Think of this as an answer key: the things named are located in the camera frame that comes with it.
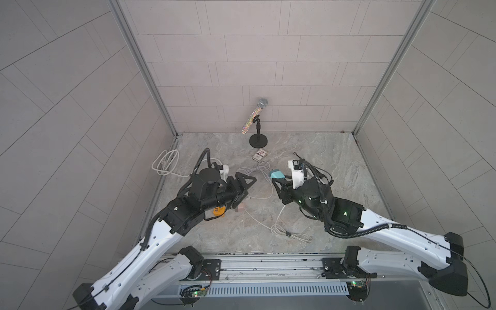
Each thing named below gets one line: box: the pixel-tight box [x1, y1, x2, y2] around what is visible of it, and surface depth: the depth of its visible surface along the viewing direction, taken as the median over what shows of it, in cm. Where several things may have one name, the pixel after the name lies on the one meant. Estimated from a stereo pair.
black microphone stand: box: [249, 114, 269, 149], surface depth 114 cm
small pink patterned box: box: [251, 147, 269, 163], surface depth 107 cm
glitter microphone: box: [240, 98, 269, 135], surface depth 98 cm
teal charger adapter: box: [269, 169, 286, 179], surface depth 67 cm
